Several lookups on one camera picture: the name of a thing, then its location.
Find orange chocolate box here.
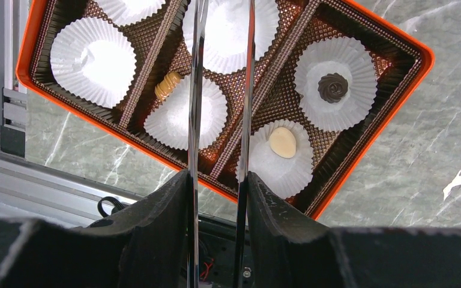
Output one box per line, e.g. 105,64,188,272
16,1,434,218

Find metal tongs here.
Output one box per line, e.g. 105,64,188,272
187,1,256,287

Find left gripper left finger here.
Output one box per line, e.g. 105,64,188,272
0,170,188,287

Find dark swirl chocolate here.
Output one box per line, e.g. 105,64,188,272
318,73,349,104

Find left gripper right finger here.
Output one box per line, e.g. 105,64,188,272
247,173,461,287

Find caramel ribbed chocolate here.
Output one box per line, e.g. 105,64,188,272
154,72,184,101

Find white paper cup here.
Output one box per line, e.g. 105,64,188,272
294,37,378,131
249,119,314,199
50,17,137,109
143,76,227,150
203,0,280,74

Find oval white chocolate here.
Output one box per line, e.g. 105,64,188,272
268,127,297,158

